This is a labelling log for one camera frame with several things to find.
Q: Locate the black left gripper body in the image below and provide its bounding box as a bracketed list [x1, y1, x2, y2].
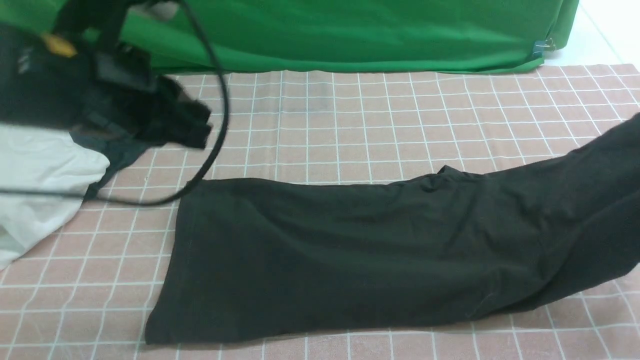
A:
[1, 25, 170, 146]

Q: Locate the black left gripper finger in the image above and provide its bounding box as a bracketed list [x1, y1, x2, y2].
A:
[150, 76, 212, 150]

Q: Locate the dark gray long-sleeve shirt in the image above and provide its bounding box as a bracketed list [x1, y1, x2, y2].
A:
[144, 114, 640, 346]

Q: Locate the white garment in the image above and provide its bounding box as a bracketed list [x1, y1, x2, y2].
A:
[0, 125, 110, 269]

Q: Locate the green backdrop cloth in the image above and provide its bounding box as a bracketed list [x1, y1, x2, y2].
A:
[0, 0, 580, 76]

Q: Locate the pink checkered tablecloth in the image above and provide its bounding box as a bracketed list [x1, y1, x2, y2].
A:
[0, 64, 639, 360]

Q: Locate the blue binder clip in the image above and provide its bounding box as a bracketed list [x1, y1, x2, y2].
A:
[531, 38, 557, 59]

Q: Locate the black left camera cable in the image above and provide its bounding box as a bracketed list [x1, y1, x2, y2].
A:
[0, 0, 231, 207]

